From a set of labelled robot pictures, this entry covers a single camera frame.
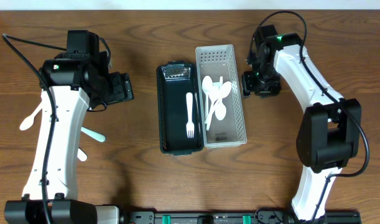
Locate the white spoon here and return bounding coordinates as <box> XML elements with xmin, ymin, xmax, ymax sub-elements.
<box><xmin>206</xmin><ymin>82</ymin><xmax>231</xmax><ymax>131</ymax></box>
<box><xmin>215</xmin><ymin>77</ymin><xmax>226</xmax><ymax>121</ymax></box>
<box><xmin>202</xmin><ymin>76</ymin><xmax>213</xmax><ymax>116</ymax></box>
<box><xmin>19</xmin><ymin>103</ymin><xmax>42</xmax><ymax>131</ymax></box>
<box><xmin>205</xmin><ymin>86</ymin><xmax>223</xmax><ymax>126</ymax></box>

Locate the clear white perforated basket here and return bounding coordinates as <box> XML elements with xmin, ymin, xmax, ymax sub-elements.
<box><xmin>195</xmin><ymin>44</ymin><xmax>247</xmax><ymax>149</ymax></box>

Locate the white fork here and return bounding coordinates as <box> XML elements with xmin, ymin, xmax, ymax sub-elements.
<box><xmin>186</xmin><ymin>92</ymin><xmax>195</xmax><ymax>139</ymax></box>
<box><xmin>77</xmin><ymin>148</ymin><xmax>88</xmax><ymax>162</ymax></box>

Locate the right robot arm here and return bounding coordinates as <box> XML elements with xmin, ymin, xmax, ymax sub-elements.
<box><xmin>241</xmin><ymin>25</ymin><xmax>361</xmax><ymax>223</ymax></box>

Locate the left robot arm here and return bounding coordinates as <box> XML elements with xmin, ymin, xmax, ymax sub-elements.
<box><xmin>4</xmin><ymin>50</ymin><xmax>134</xmax><ymax>223</ymax></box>

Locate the white fork mint edge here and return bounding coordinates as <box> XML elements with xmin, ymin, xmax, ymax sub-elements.
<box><xmin>81</xmin><ymin>126</ymin><xmax>106</xmax><ymax>142</ymax></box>

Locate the dark green plastic basket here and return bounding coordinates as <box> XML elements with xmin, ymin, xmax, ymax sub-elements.
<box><xmin>156</xmin><ymin>60</ymin><xmax>204</xmax><ymax>156</ymax></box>

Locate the right black cable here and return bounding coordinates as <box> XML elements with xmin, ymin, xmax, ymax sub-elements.
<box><xmin>247</xmin><ymin>10</ymin><xmax>371</xmax><ymax>222</ymax></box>

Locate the black cable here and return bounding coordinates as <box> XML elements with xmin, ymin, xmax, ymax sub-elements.
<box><xmin>1</xmin><ymin>33</ymin><xmax>113</xmax><ymax>224</ymax></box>
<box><xmin>247</xmin><ymin>10</ymin><xmax>371</xmax><ymax>222</ymax></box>

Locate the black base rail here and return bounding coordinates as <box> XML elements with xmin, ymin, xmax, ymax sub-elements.
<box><xmin>93</xmin><ymin>205</ymin><xmax>362</xmax><ymax>224</ymax></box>

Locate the left black cable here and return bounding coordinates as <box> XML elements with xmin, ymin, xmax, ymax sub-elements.
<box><xmin>1</xmin><ymin>33</ymin><xmax>113</xmax><ymax>224</ymax></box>

